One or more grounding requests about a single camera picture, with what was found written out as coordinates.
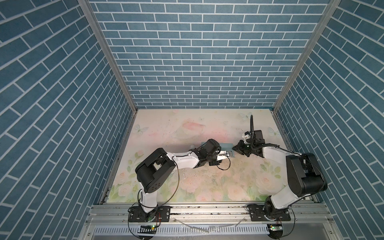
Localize teal envelope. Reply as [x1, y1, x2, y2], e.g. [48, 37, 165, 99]
[200, 140, 234, 152]

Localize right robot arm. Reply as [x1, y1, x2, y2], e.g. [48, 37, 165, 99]
[233, 130, 328, 221]

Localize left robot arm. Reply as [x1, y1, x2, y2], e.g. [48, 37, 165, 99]
[135, 139, 231, 214]

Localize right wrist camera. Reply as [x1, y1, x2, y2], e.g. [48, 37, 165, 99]
[242, 131, 252, 144]

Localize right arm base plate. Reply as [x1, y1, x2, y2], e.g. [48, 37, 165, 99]
[246, 204, 291, 222]

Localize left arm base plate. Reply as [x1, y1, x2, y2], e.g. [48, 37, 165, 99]
[129, 206, 171, 223]

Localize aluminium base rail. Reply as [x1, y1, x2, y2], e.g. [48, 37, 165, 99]
[86, 202, 334, 225]

